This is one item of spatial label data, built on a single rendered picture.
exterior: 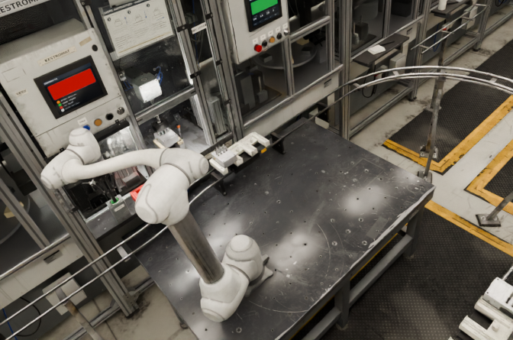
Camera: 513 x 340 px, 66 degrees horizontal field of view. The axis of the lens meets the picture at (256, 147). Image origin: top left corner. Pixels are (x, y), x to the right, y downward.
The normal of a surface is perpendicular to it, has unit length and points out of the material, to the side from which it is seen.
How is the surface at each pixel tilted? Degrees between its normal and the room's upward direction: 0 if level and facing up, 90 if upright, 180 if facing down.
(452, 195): 0
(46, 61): 90
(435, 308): 0
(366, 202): 0
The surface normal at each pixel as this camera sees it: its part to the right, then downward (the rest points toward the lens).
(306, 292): -0.13, -0.76
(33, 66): 0.65, 0.42
